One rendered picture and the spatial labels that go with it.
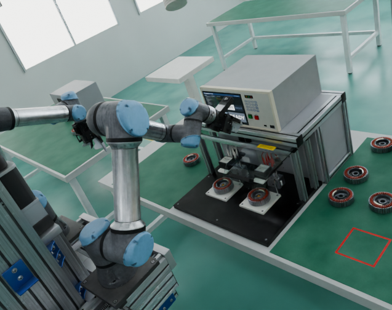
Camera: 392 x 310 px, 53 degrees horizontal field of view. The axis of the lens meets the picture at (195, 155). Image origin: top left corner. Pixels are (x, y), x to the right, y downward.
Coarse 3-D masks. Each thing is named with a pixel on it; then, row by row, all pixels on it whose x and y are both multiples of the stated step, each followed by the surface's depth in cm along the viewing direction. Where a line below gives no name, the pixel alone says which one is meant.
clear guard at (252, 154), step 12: (252, 144) 188; (264, 144) 184; (276, 144) 181; (240, 156) 182; (252, 156) 179; (264, 156) 176; (276, 156) 173; (228, 168) 179; (240, 168) 175; (252, 168) 171; (264, 168) 168; (228, 180) 178; (240, 180) 173; (264, 180) 165; (264, 192) 164
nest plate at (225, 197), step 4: (212, 188) 217; (236, 188) 210; (208, 192) 216; (212, 192) 214; (228, 192) 210; (232, 192) 209; (212, 196) 212; (216, 196) 210; (220, 196) 209; (224, 196) 208; (228, 196) 207; (224, 200) 206
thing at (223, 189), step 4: (216, 180) 216; (220, 180) 215; (216, 184) 213; (220, 184) 214; (224, 184) 214; (228, 184) 209; (232, 184) 210; (216, 188) 210; (220, 188) 209; (224, 188) 208; (228, 188) 208; (232, 188) 210; (216, 192) 211; (220, 192) 209; (224, 192) 208
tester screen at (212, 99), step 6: (204, 96) 202; (210, 96) 198; (216, 96) 195; (222, 96) 192; (234, 96) 186; (210, 102) 201; (216, 102) 198; (234, 102) 188; (240, 102) 186; (246, 120) 190
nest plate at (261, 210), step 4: (272, 192) 199; (272, 196) 196; (276, 196) 195; (280, 196) 195; (244, 200) 200; (272, 200) 194; (276, 200) 194; (240, 204) 198; (244, 204) 197; (248, 204) 196; (268, 204) 192; (272, 204) 192; (244, 208) 196; (248, 208) 194; (252, 208) 193; (256, 208) 192; (260, 208) 191; (264, 208) 190; (268, 208) 190; (260, 212) 189; (264, 212) 188
